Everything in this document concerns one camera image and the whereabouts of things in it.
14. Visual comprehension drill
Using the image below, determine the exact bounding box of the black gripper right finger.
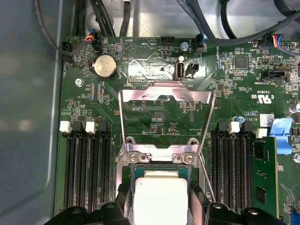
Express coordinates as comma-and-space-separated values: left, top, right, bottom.
189, 182, 282, 225

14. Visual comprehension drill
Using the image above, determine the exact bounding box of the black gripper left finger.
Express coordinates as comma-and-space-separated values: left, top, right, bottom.
50, 184, 133, 225

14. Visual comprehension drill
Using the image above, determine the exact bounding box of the metal wire locking lever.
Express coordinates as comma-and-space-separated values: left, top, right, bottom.
198, 151, 218, 203

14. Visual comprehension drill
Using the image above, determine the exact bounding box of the silver topped CPU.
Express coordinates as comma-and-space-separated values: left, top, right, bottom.
131, 164, 192, 225

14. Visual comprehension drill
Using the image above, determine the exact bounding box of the metal socket cover frame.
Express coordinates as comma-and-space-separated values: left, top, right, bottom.
118, 79, 218, 157

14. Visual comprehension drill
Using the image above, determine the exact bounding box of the CPU socket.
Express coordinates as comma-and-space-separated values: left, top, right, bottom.
116, 150, 207, 225

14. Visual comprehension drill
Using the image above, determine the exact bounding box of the black RAM slot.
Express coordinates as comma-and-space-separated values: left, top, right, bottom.
233, 121, 254, 209
243, 128, 268, 211
221, 121, 240, 204
210, 121, 228, 203
73, 121, 88, 209
60, 120, 76, 210
97, 121, 112, 207
85, 121, 99, 209

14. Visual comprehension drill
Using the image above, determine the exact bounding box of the green RAM stick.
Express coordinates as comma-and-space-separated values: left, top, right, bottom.
252, 136, 280, 218

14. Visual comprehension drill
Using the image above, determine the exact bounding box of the blue plastic clip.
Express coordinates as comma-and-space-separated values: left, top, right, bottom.
269, 118, 294, 155

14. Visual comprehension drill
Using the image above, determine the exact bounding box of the green motherboard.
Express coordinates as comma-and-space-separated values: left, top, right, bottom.
53, 35, 300, 225

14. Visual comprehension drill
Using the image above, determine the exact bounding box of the silver coin cell battery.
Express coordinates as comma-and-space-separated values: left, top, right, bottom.
90, 54, 118, 79

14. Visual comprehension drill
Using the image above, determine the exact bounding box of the silver USB port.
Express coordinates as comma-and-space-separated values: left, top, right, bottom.
174, 61, 188, 81

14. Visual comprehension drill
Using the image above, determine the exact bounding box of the thick grey cable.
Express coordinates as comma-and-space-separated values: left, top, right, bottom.
273, 0, 300, 18
206, 9, 300, 46

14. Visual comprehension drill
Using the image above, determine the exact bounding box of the black fan cable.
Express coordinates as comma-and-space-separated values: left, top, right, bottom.
32, 0, 73, 63

